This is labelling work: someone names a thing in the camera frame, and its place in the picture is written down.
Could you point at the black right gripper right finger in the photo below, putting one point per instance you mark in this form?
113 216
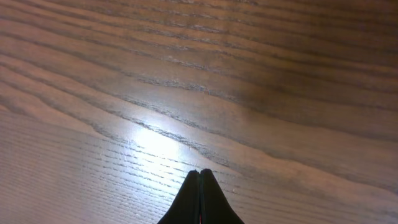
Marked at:
214 206

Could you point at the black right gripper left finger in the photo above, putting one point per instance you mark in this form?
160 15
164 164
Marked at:
185 208

